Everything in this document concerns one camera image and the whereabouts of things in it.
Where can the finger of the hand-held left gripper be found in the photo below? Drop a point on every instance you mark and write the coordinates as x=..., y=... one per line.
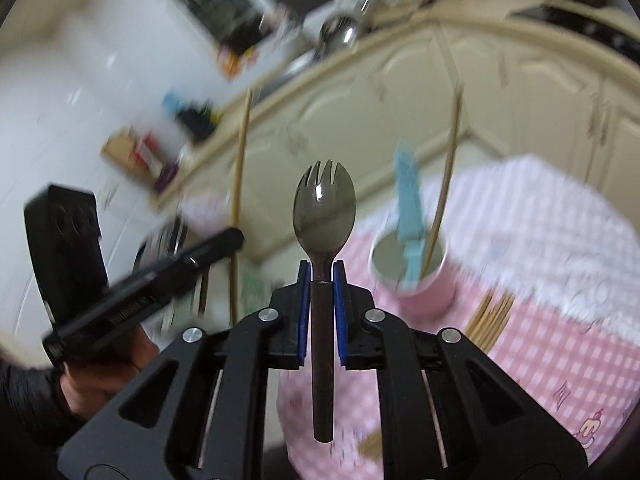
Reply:
x=162, y=242
x=215, y=245

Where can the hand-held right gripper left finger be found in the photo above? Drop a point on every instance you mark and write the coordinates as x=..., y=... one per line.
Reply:
x=305, y=320

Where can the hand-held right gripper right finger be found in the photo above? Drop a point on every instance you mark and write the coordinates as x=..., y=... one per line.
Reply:
x=340, y=320

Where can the wooden chopstick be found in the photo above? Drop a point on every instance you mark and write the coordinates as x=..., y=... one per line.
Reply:
x=447, y=170
x=240, y=160

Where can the pink cup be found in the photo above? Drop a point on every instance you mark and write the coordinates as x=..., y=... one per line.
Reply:
x=430, y=290

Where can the dark metal spork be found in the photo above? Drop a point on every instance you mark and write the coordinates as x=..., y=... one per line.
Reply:
x=322, y=210

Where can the person's left forearm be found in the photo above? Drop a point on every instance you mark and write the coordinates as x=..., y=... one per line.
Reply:
x=30, y=400

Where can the person's left hand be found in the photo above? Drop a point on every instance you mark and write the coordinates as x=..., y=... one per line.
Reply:
x=105, y=375

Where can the wooden cutting board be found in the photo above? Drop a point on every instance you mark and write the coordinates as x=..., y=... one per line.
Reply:
x=120, y=150

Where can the small black appliance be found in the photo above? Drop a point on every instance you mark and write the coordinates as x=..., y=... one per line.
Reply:
x=200, y=122

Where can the light blue card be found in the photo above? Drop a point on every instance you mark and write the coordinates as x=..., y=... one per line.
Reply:
x=174, y=102

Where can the light blue plastic utensil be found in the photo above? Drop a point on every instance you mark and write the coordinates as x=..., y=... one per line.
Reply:
x=407, y=195

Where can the cream kitchen cabinets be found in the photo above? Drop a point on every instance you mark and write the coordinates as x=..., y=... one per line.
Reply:
x=350, y=125

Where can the colourful packets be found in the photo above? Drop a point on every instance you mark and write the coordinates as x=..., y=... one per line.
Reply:
x=237, y=60

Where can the pink checkered tablecloth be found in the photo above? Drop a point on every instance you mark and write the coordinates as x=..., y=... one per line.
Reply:
x=525, y=385

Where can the white checkered fringed cloth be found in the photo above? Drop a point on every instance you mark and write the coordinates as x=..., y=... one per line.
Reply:
x=540, y=220

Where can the steel wok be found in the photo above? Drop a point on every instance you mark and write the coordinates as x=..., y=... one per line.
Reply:
x=340, y=34

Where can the beige kitchen countertop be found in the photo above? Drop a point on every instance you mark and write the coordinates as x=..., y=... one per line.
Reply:
x=450, y=12

